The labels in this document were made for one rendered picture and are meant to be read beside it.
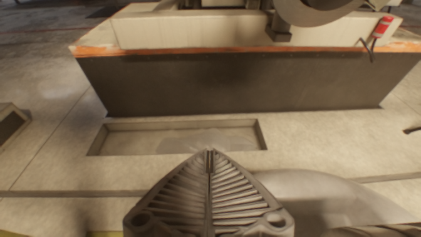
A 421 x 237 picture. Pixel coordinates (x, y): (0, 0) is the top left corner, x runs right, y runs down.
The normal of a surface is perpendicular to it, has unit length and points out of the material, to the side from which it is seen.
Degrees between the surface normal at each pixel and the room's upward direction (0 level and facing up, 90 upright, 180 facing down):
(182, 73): 90
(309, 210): 68
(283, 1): 104
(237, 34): 90
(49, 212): 0
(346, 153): 0
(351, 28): 90
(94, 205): 0
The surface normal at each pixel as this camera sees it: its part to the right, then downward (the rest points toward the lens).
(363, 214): -0.92, -0.03
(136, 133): 0.00, -0.73
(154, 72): 0.04, 0.69
